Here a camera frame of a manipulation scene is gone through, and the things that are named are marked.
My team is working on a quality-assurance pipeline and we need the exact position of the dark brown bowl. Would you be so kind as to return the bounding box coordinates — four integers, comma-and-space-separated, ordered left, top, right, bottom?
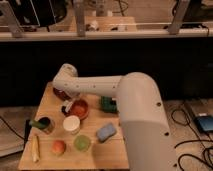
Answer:
53, 88, 70, 100

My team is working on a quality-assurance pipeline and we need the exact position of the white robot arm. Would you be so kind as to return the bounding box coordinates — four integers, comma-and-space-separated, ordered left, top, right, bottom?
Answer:
53, 64, 179, 171

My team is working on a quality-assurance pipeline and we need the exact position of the black cable on floor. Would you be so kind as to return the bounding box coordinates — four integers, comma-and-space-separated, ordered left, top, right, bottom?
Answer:
170, 101, 213, 171

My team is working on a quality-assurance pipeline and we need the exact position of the blue box on floor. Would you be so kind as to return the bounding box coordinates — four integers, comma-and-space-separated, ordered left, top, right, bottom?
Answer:
196, 116, 213, 133

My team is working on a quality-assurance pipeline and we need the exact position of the orange ball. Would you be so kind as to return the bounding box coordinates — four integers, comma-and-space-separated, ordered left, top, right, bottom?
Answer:
51, 140, 66, 156

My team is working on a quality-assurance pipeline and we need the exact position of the red bowl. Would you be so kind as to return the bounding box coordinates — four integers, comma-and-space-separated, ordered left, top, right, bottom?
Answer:
68, 99, 89, 120

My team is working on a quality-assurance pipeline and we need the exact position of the blue sponge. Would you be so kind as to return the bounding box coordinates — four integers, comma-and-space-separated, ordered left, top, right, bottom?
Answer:
96, 123, 117, 142

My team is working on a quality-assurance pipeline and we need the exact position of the white cylindrical cup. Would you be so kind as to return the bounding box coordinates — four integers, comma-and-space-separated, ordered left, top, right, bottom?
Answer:
63, 116, 80, 134

